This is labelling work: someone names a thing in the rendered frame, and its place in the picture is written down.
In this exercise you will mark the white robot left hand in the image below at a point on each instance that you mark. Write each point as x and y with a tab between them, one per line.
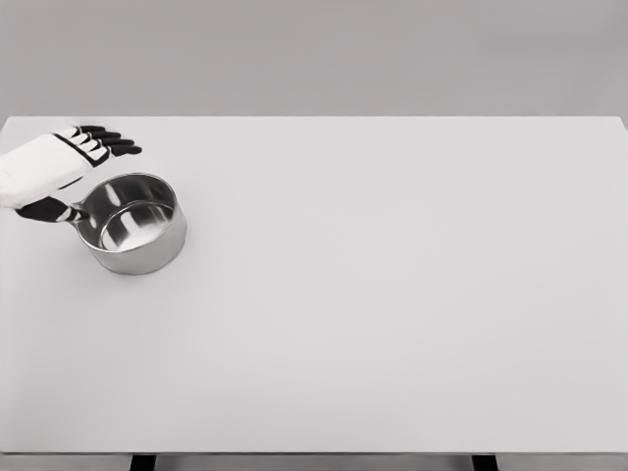
44	167

